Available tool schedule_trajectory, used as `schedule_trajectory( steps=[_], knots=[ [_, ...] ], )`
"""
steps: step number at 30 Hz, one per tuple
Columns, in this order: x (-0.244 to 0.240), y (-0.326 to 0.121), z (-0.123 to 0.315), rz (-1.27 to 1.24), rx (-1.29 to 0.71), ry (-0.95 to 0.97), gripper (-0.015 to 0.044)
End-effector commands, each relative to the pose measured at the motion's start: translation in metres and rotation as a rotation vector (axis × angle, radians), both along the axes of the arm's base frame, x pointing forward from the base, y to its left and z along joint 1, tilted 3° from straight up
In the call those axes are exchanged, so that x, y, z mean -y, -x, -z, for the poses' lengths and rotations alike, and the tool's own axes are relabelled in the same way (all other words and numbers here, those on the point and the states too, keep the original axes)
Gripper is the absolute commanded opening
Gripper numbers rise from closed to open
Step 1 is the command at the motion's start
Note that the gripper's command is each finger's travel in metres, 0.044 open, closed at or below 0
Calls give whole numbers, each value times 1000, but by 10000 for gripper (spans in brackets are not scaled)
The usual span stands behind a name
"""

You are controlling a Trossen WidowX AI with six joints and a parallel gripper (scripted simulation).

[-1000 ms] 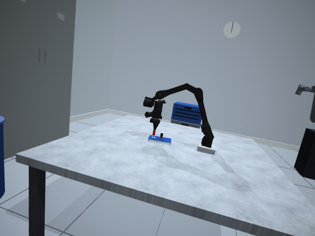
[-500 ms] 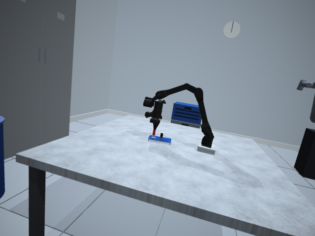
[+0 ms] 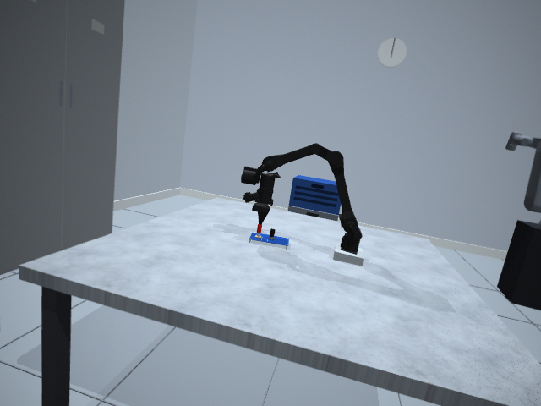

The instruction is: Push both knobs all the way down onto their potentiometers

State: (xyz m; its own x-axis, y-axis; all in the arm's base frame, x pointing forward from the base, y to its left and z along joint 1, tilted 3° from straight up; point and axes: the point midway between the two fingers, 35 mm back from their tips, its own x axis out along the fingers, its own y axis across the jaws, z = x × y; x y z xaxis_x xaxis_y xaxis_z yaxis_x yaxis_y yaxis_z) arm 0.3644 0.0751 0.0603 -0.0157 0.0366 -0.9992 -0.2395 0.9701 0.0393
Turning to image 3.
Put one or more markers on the blue circuit board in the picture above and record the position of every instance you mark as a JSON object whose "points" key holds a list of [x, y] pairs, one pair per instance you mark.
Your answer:
{"points": [[268, 238]]}

